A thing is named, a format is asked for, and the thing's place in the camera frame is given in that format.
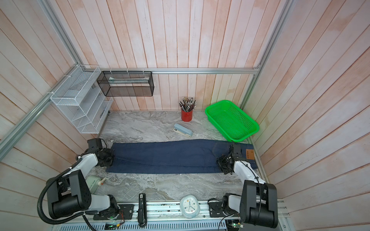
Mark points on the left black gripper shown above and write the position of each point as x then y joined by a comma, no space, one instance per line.
112,155

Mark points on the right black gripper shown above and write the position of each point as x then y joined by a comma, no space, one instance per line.
220,160

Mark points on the dark blue denim trousers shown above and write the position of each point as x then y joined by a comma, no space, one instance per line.
170,157

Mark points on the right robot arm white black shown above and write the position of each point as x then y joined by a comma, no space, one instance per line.
257,204

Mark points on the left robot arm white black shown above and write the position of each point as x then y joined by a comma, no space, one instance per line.
67,196

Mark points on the green plastic basket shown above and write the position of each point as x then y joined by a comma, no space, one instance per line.
233,123

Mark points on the white round clock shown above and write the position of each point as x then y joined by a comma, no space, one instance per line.
189,206

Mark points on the grey blue stapler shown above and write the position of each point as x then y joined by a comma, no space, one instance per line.
182,130

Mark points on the red pencil cup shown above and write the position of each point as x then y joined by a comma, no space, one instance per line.
187,105

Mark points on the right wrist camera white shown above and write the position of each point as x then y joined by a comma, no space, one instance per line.
235,150

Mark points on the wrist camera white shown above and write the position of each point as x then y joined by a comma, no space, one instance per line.
94,145
235,150

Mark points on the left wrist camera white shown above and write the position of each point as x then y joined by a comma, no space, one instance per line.
94,145

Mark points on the white wire mesh shelf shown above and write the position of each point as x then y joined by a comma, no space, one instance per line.
82,101

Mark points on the black mesh wall basket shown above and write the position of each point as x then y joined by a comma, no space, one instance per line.
126,83

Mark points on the aluminium front rail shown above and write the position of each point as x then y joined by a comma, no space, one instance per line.
165,216

